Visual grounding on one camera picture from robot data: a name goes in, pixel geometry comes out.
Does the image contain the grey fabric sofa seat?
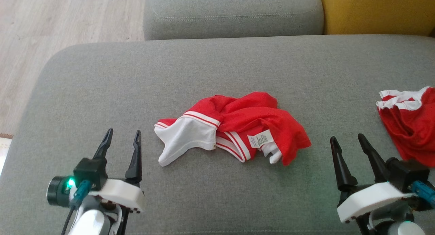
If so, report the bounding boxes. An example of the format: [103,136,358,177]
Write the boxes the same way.
[0,34,435,235]

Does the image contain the yellow cushion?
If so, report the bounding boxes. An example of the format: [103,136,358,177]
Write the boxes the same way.
[318,0,435,37]

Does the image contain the right cable with blue connector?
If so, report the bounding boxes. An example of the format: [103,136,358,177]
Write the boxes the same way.
[409,180,435,209]

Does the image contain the red garment with white trim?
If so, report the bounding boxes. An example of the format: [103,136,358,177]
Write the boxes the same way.
[376,86,435,168]

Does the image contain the grey sofa back cushion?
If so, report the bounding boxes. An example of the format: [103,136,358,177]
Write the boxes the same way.
[143,0,324,41]

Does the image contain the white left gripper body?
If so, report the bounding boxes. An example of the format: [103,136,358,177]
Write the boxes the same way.
[88,178,146,235]

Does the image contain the cable with blue connector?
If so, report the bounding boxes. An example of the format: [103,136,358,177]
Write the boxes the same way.
[60,179,93,235]
[409,180,435,209]

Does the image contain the beige rug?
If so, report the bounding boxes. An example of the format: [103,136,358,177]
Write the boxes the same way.
[0,133,14,177]

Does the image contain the left cable with blue connector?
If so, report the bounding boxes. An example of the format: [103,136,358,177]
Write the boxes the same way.
[60,179,93,235]

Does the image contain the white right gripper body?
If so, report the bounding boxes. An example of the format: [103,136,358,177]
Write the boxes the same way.
[336,181,416,235]

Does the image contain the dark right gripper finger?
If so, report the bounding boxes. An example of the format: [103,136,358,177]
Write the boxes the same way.
[357,133,390,183]
[329,136,358,192]

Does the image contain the red number 23 jersey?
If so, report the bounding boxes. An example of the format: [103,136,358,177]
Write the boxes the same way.
[154,91,312,168]

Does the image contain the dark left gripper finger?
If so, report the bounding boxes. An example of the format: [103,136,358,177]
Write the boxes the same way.
[92,128,114,161]
[125,130,143,185]

